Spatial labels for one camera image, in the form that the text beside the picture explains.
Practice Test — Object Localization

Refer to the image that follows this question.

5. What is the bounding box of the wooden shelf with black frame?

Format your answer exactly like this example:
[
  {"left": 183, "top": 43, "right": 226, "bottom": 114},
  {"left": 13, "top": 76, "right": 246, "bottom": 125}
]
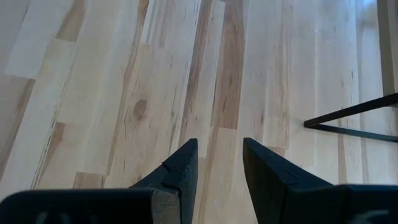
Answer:
[{"left": 303, "top": 0, "right": 398, "bottom": 143}]

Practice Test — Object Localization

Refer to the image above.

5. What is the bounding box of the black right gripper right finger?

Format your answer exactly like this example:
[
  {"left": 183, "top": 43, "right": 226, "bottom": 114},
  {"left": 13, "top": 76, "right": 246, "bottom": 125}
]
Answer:
[{"left": 243, "top": 138, "right": 398, "bottom": 224}]

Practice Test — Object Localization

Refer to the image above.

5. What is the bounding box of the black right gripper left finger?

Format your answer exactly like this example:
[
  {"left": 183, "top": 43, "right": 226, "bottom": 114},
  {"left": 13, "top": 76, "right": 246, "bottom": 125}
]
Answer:
[{"left": 0, "top": 138, "right": 199, "bottom": 224}]

